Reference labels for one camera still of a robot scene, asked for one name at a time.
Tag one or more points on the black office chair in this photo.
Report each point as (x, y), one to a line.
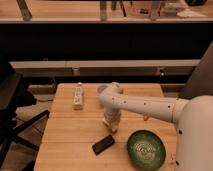
(13, 94)

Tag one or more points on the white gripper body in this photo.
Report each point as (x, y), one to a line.
(113, 116)

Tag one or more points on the green ceramic bowl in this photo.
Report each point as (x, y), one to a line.
(146, 150)

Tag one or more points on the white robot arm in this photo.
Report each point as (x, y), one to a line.
(193, 120)

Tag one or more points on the black rectangular phone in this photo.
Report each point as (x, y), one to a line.
(103, 144)

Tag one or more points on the white sponge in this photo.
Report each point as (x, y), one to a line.
(112, 127)

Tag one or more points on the white cloth on shelf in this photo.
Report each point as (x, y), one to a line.
(187, 13)

